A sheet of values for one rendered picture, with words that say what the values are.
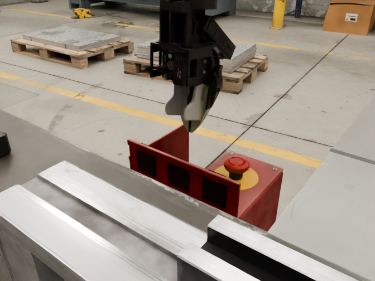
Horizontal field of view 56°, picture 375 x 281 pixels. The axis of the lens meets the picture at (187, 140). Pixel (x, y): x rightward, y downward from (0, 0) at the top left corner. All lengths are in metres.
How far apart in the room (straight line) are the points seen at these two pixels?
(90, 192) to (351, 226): 0.15
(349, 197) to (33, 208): 0.17
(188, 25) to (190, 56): 0.04
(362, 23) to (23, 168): 5.44
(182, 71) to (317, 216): 0.37
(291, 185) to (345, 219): 1.79
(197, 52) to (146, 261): 0.37
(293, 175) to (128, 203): 1.84
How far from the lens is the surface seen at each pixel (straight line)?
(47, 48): 4.18
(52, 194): 0.24
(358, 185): 0.20
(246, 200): 0.53
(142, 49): 3.51
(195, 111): 0.56
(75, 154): 0.47
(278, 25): 5.75
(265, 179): 0.58
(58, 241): 0.20
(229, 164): 0.55
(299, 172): 2.07
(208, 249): 0.16
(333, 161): 0.21
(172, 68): 0.53
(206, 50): 0.52
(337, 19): 5.74
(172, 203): 0.37
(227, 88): 3.06
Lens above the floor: 1.10
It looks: 29 degrees down
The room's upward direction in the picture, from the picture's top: straight up
